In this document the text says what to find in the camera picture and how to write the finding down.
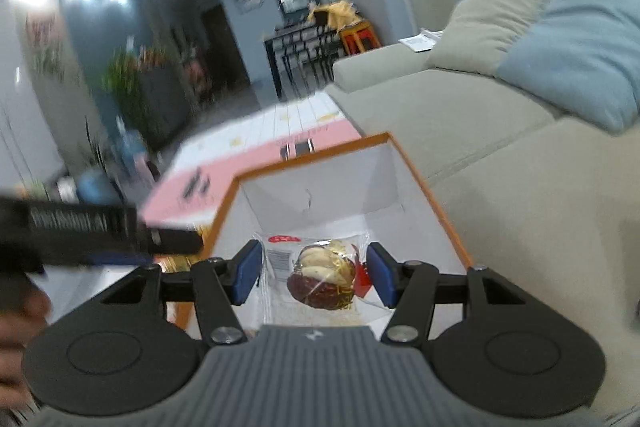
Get blue round bin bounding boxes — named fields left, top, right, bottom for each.
left=76, top=167, right=122, bottom=205

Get pink white lemon tablecloth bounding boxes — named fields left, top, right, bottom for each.
left=29, top=92, right=364, bottom=323

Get person's left hand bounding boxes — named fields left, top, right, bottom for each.
left=0, top=288, right=51, bottom=410

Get orange stool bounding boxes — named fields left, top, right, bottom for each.
left=338, top=20, right=381, bottom=56

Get green leafy plant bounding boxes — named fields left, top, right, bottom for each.
left=103, top=49, right=153, bottom=140

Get black dining table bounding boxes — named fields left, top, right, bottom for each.
left=262, top=22, right=344, bottom=101

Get light blue cushion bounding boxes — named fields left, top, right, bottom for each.
left=497, top=0, right=639, bottom=134

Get beige cushion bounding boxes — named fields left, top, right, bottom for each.
left=426, top=0, right=549, bottom=77

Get beige sofa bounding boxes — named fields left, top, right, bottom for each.
left=328, top=44, right=639, bottom=426

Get chocolate pastry snack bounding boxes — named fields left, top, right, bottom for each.
left=258, top=233, right=371, bottom=327

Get papers on sofa arm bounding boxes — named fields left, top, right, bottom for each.
left=399, top=29, right=444, bottom=53

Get orange white cardboard box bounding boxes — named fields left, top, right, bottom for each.
left=174, top=132, right=474, bottom=341

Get dark grey cabinet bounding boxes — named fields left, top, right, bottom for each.
left=140, top=66, right=192, bottom=150

